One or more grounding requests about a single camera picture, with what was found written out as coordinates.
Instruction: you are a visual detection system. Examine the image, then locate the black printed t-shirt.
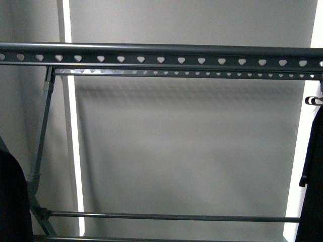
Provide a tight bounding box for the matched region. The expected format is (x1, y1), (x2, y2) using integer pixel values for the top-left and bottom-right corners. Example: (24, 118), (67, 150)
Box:
(1, 140), (33, 241)

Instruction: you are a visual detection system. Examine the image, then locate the dark metal clothes rack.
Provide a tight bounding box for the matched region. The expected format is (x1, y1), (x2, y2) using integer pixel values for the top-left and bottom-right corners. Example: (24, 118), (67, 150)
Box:
(1, 42), (322, 241)

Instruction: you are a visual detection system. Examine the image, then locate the clear plastic clothes hanger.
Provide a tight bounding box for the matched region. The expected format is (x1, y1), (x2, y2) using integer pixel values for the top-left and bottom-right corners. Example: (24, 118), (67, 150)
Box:
(305, 96), (323, 106)

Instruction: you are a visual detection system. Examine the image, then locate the black t-shirt on rack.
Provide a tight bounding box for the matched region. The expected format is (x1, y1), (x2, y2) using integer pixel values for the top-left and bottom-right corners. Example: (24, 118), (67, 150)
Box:
(295, 107), (322, 241)

